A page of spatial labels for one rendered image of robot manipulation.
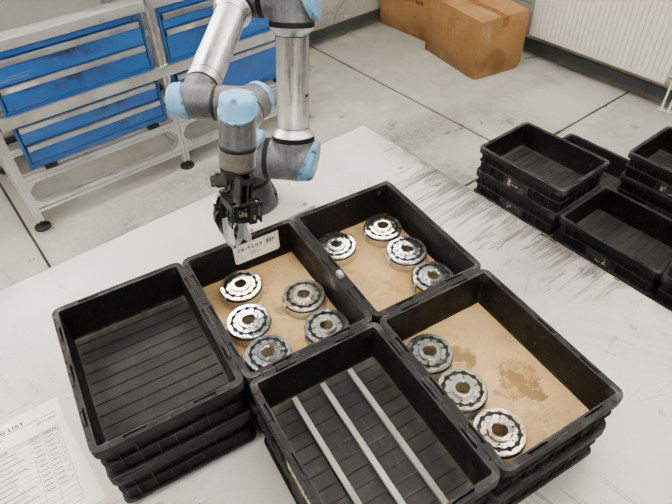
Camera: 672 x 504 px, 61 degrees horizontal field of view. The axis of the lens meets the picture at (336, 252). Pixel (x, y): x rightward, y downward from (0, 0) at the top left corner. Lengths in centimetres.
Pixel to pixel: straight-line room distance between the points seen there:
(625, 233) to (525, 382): 127
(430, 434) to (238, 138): 69
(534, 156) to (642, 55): 169
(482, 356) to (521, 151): 142
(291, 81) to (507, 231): 79
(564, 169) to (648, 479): 143
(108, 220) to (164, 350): 187
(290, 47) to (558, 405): 103
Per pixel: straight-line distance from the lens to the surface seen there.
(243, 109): 111
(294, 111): 154
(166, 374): 133
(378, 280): 144
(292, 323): 135
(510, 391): 127
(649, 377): 157
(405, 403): 122
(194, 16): 316
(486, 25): 408
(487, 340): 134
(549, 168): 251
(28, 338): 172
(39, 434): 152
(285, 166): 157
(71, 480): 142
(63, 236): 318
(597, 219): 248
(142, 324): 144
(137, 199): 326
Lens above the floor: 187
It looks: 43 degrees down
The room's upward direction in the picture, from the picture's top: 3 degrees counter-clockwise
